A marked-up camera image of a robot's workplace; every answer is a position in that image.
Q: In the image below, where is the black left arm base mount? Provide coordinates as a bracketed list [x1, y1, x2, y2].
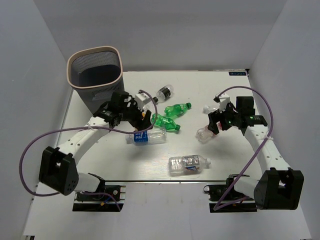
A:
[72, 182, 126, 213]

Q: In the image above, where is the clear bottle blue label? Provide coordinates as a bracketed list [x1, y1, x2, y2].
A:
[125, 128, 167, 145]

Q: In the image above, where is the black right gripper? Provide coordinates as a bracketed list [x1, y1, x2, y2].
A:
[207, 101, 241, 135]

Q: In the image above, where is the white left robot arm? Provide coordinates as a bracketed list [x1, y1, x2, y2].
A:
[39, 90, 153, 200]

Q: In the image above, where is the clear bottle white cap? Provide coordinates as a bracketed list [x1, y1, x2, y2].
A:
[203, 105, 219, 115]

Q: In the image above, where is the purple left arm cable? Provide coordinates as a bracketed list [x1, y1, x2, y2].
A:
[19, 89, 158, 196]

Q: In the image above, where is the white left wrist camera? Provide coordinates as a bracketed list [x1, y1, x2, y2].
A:
[134, 92, 151, 111]

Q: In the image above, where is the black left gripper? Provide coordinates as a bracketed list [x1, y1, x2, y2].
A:
[120, 98, 154, 133]

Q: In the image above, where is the clear bottle black label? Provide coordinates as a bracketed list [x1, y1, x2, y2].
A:
[153, 84, 174, 103]

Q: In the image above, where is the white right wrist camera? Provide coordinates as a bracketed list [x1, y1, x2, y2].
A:
[213, 93, 231, 113]

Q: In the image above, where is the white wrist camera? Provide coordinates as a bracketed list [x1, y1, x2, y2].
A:
[134, 92, 151, 111]
[213, 93, 231, 113]

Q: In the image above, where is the green plastic bottle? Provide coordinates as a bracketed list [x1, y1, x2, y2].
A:
[151, 113, 181, 132]
[164, 102, 192, 117]

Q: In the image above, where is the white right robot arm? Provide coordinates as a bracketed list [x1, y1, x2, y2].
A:
[208, 94, 304, 210]

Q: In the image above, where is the clear bottle front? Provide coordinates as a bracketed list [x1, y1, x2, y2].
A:
[168, 154, 211, 177]

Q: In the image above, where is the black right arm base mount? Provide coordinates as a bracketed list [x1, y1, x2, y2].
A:
[203, 174, 258, 214]

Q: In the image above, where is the clear bottle red label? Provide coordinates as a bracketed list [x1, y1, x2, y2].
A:
[195, 125, 216, 144]

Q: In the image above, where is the grey mesh waste bin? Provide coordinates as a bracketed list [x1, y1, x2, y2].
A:
[66, 46, 125, 113]

